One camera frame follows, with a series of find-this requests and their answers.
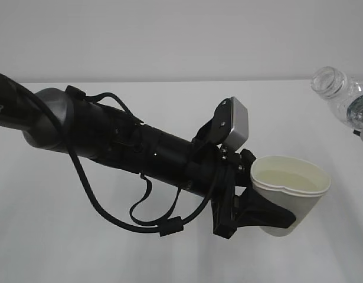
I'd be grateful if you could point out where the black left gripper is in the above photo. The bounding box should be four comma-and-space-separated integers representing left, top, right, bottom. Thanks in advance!
189, 144, 297, 240

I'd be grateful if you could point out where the clear plastic water bottle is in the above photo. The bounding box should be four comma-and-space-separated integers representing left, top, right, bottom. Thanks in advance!
310, 66, 363, 136

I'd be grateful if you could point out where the white paper cup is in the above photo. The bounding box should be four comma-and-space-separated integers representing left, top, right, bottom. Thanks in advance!
250, 156, 332, 237

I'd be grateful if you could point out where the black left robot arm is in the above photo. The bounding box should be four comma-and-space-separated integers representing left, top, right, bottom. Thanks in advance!
0, 73, 296, 239

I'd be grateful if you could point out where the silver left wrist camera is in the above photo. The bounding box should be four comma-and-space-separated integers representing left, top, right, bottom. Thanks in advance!
194, 97, 249, 151

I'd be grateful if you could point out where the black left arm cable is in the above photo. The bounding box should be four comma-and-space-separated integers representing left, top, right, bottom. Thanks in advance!
9, 79, 220, 238

